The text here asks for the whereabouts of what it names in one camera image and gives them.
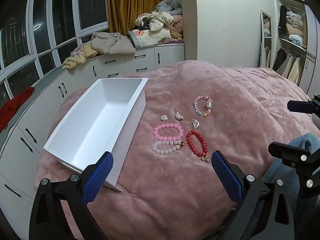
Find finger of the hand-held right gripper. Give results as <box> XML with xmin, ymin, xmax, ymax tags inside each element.
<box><xmin>287</xmin><ymin>97</ymin><xmax>320</xmax><ymax>117</ymax></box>
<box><xmin>268</xmin><ymin>142</ymin><xmax>320</xmax><ymax>200</ymax></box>

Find pink bead bracelet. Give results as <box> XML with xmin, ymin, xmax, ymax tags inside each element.
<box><xmin>153</xmin><ymin>122</ymin><xmax>184</xmax><ymax>142</ymax></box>

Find pink fleece blanket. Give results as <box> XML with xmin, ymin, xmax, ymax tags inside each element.
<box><xmin>34</xmin><ymin>60</ymin><xmax>320</xmax><ymax>240</ymax></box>

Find black hanging garment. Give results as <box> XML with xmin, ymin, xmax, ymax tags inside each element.
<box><xmin>278</xmin><ymin>4</ymin><xmax>288</xmax><ymax>34</ymax></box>

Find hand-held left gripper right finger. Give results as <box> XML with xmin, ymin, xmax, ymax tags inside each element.
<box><xmin>211</xmin><ymin>150</ymin><xmax>295</xmax><ymax>240</ymax></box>

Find white open wardrobe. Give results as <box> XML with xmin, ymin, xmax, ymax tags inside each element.
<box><xmin>272</xmin><ymin>0</ymin><xmax>320</xmax><ymax>93</ymax></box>

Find person's leg in blue jeans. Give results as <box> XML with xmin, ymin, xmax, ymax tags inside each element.
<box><xmin>252</xmin><ymin>132</ymin><xmax>320</xmax><ymax>240</ymax></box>

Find white rectangular box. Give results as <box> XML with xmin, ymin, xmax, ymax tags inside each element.
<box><xmin>43</xmin><ymin>78</ymin><xmax>149</xmax><ymax>192</ymax></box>

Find red cloth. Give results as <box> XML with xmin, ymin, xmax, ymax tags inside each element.
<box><xmin>0</xmin><ymin>87</ymin><xmax>35</xmax><ymax>132</ymax></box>

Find narrow wall mirror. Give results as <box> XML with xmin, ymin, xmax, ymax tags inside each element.
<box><xmin>259</xmin><ymin>9</ymin><xmax>273</xmax><ymax>68</ymax></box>

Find folded bedding stack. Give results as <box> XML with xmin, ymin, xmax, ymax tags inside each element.
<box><xmin>285</xmin><ymin>5</ymin><xmax>308</xmax><ymax>48</ymax></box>

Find white low cabinet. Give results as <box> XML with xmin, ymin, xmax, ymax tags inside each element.
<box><xmin>0</xmin><ymin>42</ymin><xmax>185</xmax><ymax>230</ymax></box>

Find grey blue quilt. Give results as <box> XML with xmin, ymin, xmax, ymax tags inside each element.
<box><xmin>154</xmin><ymin>0</ymin><xmax>182</xmax><ymax>18</ymax></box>

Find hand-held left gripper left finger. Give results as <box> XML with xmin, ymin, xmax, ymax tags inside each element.
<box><xmin>29</xmin><ymin>151</ymin><xmax>114</xmax><ymax>240</ymax></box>

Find hanging light coats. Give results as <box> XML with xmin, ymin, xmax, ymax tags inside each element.
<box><xmin>272</xmin><ymin>49</ymin><xmax>304</xmax><ymax>84</ymax></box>

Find yellow fleece throw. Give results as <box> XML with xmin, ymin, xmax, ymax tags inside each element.
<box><xmin>62</xmin><ymin>44</ymin><xmax>99</xmax><ymax>70</ymax></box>

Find multicolour bead bracelet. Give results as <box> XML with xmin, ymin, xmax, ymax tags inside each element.
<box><xmin>193</xmin><ymin>95</ymin><xmax>214</xmax><ymax>117</ymax></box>

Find red bead bracelet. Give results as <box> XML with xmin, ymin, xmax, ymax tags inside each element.
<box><xmin>186</xmin><ymin>129</ymin><xmax>212</xmax><ymax>164</ymax></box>

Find beige garment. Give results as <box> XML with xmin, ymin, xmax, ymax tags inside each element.
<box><xmin>90</xmin><ymin>32</ymin><xmax>137</xmax><ymax>55</ymax></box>

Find gold curtain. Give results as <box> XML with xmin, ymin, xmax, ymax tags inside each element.
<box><xmin>105</xmin><ymin>0</ymin><xmax>182</xmax><ymax>34</ymax></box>

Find cream floral cushion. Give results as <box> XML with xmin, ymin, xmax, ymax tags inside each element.
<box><xmin>128</xmin><ymin>27</ymin><xmax>173</xmax><ymax>48</ymax></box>

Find cream puffer jacket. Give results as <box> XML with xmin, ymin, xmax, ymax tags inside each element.
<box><xmin>136</xmin><ymin>11</ymin><xmax>175</xmax><ymax>32</ymax></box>

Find white bead bracelet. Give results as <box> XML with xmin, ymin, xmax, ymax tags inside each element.
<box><xmin>151</xmin><ymin>140</ymin><xmax>185</xmax><ymax>156</ymax></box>

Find pink bedding pile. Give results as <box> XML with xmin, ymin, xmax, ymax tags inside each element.
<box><xmin>170</xmin><ymin>15</ymin><xmax>185</xmax><ymax>43</ymax></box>

